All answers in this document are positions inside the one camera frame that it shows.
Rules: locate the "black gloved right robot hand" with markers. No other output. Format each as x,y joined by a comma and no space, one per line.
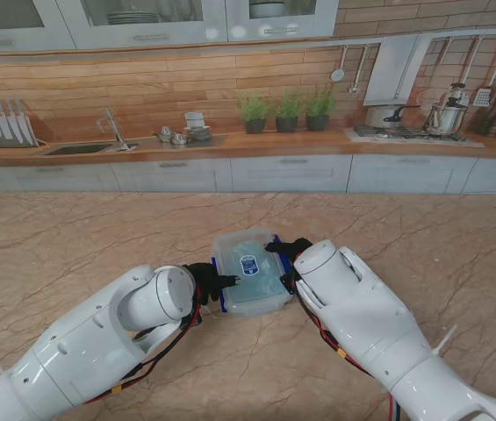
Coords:
291,249

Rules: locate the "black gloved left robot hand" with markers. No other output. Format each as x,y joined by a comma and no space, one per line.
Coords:
208,280

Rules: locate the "clear container lid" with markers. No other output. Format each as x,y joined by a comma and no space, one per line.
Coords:
249,267

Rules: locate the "clear bubble film sheet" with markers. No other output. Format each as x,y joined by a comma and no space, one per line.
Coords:
260,285

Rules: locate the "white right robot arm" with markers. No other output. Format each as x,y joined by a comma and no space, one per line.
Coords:
370,329

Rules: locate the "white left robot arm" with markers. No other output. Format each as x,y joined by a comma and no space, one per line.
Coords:
89,342

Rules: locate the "grey lower kitchen cabinets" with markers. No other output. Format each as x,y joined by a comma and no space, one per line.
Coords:
291,173

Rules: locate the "grey kitchen cabinets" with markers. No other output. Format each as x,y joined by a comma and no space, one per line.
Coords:
291,173
151,33

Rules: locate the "wooden kitchen countertop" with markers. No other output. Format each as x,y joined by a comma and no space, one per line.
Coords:
274,147

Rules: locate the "small steel bowls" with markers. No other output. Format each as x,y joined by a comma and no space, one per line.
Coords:
178,139

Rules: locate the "hanging steel utensil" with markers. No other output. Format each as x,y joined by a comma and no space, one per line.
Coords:
353,89

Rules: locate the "hanging steel grater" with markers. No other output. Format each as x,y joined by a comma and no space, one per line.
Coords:
483,97

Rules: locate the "grey upper kitchen cabinets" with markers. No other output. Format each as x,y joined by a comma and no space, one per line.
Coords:
151,33

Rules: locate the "stack of white plates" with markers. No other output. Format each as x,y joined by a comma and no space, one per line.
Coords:
133,18

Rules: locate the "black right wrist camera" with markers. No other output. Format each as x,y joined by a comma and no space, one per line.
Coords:
288,284

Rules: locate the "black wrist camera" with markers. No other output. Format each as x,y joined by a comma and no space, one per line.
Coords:
288,284
191,321

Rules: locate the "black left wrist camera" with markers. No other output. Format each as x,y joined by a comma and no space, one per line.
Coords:
191,321

